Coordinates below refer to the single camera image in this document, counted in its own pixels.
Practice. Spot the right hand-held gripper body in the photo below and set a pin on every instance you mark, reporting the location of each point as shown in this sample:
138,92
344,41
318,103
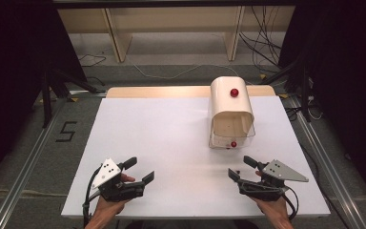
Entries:
281,173

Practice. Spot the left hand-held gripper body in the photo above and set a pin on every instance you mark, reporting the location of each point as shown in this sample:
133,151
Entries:
109,173

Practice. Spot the cream bread box red knobs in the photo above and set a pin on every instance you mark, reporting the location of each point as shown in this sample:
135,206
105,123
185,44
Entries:
230,101

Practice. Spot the person's left hand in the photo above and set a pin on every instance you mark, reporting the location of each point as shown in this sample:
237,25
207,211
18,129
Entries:
108,208

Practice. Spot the person's right hand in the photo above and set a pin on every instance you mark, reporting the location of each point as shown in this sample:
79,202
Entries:
274,210

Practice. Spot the yellow tape marker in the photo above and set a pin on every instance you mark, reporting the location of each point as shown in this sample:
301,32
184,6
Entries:
283,95

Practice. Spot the black tripod stand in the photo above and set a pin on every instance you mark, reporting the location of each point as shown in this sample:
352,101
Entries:
303,86
49,95

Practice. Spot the dark curtain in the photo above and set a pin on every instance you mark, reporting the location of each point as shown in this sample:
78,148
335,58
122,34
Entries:
346,89
16,79

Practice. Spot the beige wooden shelf unit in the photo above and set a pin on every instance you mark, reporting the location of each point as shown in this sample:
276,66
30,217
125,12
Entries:
171,19

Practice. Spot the aluminium floor rail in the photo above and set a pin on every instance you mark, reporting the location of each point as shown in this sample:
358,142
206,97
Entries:
22,178
327,165

